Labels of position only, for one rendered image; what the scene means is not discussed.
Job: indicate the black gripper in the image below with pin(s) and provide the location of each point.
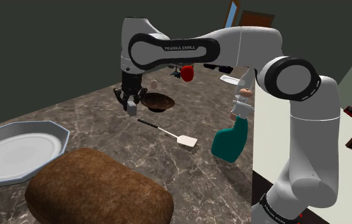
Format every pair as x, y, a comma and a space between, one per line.
131, 82

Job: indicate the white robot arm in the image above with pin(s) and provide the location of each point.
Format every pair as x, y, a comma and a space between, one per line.
313, 139

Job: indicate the pale egg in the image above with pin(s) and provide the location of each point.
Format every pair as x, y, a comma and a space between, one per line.
154, 84

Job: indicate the dark brown bowl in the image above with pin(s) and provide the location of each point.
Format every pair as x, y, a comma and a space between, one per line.
158, 102

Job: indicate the small dark blue object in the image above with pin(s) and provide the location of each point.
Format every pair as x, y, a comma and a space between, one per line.
175, 74

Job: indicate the dark blue long tool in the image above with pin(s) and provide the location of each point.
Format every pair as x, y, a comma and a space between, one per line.
219, 68

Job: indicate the brown bread loaf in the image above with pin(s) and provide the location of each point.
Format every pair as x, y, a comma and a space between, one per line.
95, 189

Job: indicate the white oval dish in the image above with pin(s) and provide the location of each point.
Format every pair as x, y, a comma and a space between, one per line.
230, 80

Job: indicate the teal spray bottle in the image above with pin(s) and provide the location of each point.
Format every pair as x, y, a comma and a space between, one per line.
230, 142

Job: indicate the blue framed window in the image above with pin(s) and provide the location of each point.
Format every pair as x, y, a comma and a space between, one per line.
232, 14

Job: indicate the white octagonal plate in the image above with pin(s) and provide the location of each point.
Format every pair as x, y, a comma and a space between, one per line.
14, 155

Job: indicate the brown door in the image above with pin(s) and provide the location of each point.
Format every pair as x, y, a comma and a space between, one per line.
256, 19

